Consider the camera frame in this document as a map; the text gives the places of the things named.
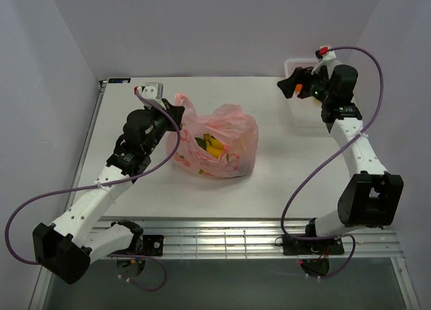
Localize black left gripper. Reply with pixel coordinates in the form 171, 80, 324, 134
143, 99, 185, 155

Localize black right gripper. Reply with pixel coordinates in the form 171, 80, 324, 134
276, 63, 333, 104

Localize fake banana bunch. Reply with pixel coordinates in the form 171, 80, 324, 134
195, 133, 225, 159

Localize pink plastic bag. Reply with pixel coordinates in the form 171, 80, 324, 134
166, 93, 259, 179

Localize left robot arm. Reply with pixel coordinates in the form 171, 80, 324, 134
32, 99, 185, 284

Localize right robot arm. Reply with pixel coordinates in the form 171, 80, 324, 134
277, 65, 404, 254

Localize white plastic basket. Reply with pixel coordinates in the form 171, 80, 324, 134
284, 58, 325, 129

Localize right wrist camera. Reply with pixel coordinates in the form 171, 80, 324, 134
312, 46, 337, 73

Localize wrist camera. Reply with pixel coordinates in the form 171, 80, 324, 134
312, 46, 337, 73
134, 82, 164, 104

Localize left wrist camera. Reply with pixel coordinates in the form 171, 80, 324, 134
134, 82, 164, 104

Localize aluminium frame rails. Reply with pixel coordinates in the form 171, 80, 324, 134
42, 217, 405, 260

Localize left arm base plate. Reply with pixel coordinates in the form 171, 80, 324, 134
112, 235, 164, 257

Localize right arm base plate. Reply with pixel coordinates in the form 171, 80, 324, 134
281, 234, 344, 256

